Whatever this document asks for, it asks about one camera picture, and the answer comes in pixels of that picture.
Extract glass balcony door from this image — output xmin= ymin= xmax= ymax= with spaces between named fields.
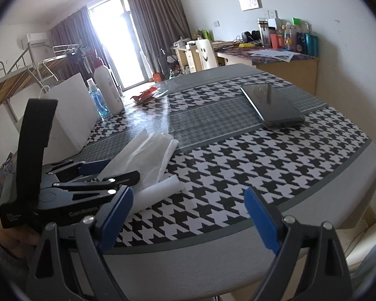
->
xmin=87 ymin=0 xmax=145 ymax=92

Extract white foam box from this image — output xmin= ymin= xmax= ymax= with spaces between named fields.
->
xmin=42 ymin=72 xmax=98 ymax=159

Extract houndstooth tablecloth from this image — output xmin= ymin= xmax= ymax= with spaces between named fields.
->
xmin=44 ymin=63 xmax=376 ymax=301

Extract black bag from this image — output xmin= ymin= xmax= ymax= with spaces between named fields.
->
xmin=241 ymin=30 xmax=261 ymax=43

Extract wooden chair with smiley face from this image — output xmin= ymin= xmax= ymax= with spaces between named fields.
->
xmin=196 ymin=38 xmax=214 ymax=71

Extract white air conditioner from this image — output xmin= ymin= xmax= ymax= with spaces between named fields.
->
xmin=18 ymin=32 xmax=49 ymax=49

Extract brown curtain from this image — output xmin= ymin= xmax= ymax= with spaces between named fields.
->
xmin=125 ymin=0 xmax=192 ymax=73
xmin=49 ymin=8 xmax=92 ymax=80

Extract person's left hand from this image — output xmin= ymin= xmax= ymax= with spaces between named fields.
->
xmin=0 ymin=222 xmax=41 ymax=258

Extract dark hanging clothes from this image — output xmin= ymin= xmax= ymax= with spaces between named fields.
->
xmin=66 ymin=48 xmax=92 ymax=76

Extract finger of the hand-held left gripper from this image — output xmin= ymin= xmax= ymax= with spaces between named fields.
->
xmin=52 ymin=171 xmax=140 ymax=201
xmin=45 ymin=160 xmax=111 ymax=180

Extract blue spray bottle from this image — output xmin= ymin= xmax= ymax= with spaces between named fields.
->
xmin=86 ymin=78 xmax=109 ymax=119

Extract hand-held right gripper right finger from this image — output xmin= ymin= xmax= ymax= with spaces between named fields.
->
xmin=244 ymin=186 xmax=353 ymax=301

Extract black smartphone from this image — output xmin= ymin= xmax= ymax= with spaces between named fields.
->
xmin=240 ymin=83 xmax=306 ymax=128

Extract wooden desk with patterned cover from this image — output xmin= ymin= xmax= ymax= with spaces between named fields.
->
xmin=216 ymin=40 xmax=319 ymax=97

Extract steel thermos bottle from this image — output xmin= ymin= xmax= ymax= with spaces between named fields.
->
xmin=257 ymin=18 xmax=270 ymax=46

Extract row of toiletry bottles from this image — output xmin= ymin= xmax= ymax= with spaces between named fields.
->
xmin=269 ymin=17 xmax=319 ymax=57

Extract white tissue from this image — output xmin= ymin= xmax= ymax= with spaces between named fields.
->
xmin=98 ymin=128 xmax=180 ymax=192

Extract white bottle with red cap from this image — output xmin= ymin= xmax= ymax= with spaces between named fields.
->
xmin=94 ymin=57 xmax=125 ymax=115

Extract red snack packet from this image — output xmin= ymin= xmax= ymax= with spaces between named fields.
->
xmin=130 ymin=88 xmax=157 ymax=104

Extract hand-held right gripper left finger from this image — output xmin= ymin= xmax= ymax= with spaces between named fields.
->
xmin=28 ymin=186 xmax=134 ymax=301

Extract white papers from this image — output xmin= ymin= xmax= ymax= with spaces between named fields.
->
xmin=247 ymin=49 xmax=297 ymax=63

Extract metal bunk bed with ladder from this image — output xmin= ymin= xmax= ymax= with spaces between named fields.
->
xmin=0 ymin=49 xmax=61 ymax=123

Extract wooden desk with drawers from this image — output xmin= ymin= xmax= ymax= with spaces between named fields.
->
xmin=172 ymin=42 xmax=199 ymax=76

